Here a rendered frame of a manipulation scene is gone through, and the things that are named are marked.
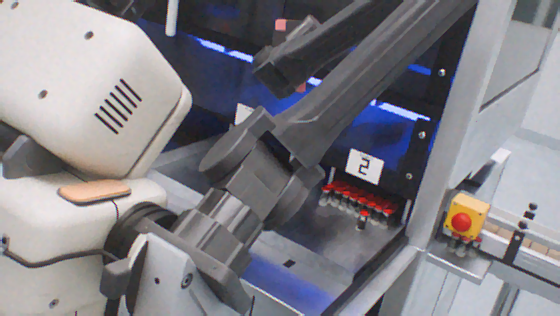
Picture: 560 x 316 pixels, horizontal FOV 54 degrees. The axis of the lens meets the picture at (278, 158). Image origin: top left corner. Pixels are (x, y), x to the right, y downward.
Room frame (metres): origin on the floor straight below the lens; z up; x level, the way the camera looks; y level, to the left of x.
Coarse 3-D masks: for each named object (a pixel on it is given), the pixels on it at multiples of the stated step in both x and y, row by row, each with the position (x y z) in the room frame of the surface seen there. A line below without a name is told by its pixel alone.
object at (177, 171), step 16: (192, 144) 1.36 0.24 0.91; (208, 144) 1.42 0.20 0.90; (160, 160) 1.25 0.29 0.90; (176, 160) 1.30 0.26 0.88; (192, 160) 1.32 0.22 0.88; (160, 176) 1.15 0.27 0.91; (176, 176) 1.21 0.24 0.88; (192, 176) 1.23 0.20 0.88; (176, 192) 1.12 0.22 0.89; (192, 192) 1.10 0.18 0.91
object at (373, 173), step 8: (352, 152) 1.20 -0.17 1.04; (360, 152) 1.19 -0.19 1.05; (352, 160) 1.20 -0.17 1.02; (360, 160) 1.19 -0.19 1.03; (376, 160) 1.17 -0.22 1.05; (352, 168) 1.20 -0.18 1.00; (368, 168) 1.18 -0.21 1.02; (376, 168) 1.17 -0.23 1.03; (360, 176) 1.19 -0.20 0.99; (368, 176) 1.18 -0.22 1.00; (376, 176) 1.17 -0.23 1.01
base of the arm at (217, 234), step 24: (216, 192) 0.49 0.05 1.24; (192, 216) 0.46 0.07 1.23; (216, 216) 0.46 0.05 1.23; (240, 216) 0.47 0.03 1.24; (168, 240) 0.43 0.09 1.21; (192, 240) 0.43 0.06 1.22; (216, 240) 0.44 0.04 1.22; (240, 240) 0.46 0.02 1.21; (216, 264) 0.41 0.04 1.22; (240, 264) 0.45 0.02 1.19; (216, 288) 0.42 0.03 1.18; (240, 288) 0.42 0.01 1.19; (240, 312) 0.43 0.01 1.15
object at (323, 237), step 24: (312, 192) 1.27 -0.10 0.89; (312, 216) 1.15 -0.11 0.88; (336, 216) 1.17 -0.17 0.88; (264, 240) 1.00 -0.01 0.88; (288, 240) 0.97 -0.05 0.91; (312, 240) 1.04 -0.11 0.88; (336, 240) 1.06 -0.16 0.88; (360, 240) 1.08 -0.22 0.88; (384, 240) 1.10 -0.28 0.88; (312, 264) 0.94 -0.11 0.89; (336, 264) 0.92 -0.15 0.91; (360, 264) 0.98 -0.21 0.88
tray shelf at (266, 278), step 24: (168, 192) 1.13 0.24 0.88; (264, 264) 0.92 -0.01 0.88; (408, 264) 1.05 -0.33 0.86; (264, 288) 0.84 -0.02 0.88; (288, 288) 0.86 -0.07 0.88; (312, 288) 0.87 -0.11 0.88; (336, 288) 0.89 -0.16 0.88; (384, 288) 0.92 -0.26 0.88; (288, 312) 0.80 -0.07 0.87; (312, 312) 0.80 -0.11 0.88; (360, 312) 0.83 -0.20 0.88
